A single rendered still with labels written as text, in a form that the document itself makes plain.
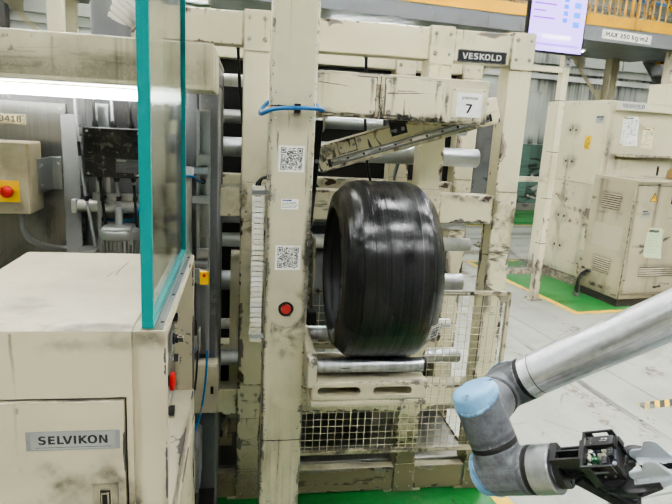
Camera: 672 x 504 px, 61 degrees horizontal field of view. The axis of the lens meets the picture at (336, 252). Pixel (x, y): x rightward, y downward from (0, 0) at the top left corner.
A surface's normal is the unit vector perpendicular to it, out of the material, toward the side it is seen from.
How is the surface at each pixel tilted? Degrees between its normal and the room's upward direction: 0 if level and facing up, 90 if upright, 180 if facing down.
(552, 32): 90
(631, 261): 90
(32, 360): 90
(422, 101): 90
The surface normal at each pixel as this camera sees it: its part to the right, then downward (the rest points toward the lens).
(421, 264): 0.16, -0.07
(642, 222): 0.30, 0.22
